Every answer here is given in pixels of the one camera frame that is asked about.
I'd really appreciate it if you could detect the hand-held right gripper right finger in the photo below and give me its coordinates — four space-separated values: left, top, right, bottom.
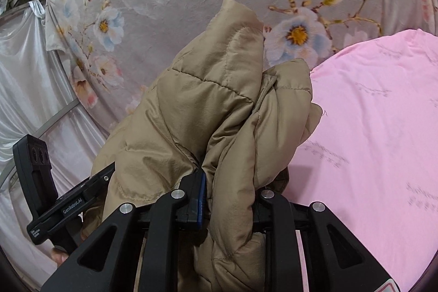
252 190 402 292

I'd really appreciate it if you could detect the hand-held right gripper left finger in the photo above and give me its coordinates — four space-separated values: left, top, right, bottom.
40 173 208 292

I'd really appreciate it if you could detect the tan puffer jacket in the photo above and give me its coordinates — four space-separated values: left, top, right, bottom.
80 0 322 292

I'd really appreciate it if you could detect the person's left hand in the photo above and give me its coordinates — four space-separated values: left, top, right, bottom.
51 245 72 268

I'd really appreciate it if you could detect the white satin curtain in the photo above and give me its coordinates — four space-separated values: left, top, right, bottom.
0 0 111 279

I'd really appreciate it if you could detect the pink bed sheet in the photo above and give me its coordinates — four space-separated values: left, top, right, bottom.
283 28 438 292

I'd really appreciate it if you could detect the grey metal frame bar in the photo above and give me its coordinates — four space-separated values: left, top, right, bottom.
0 98 83 186

